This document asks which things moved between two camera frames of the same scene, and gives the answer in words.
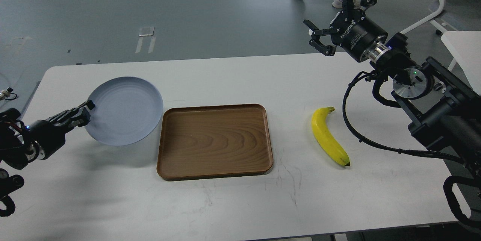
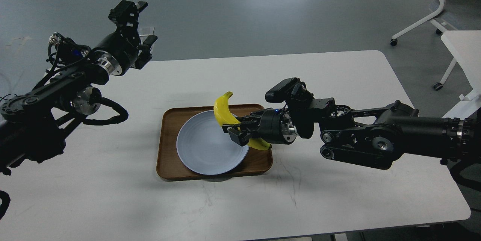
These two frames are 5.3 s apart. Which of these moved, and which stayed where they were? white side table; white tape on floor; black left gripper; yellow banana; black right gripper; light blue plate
Moved: light blue plate; black right gripper; black left gripper; yellow banana
Stayed: white tape on floor; white side table
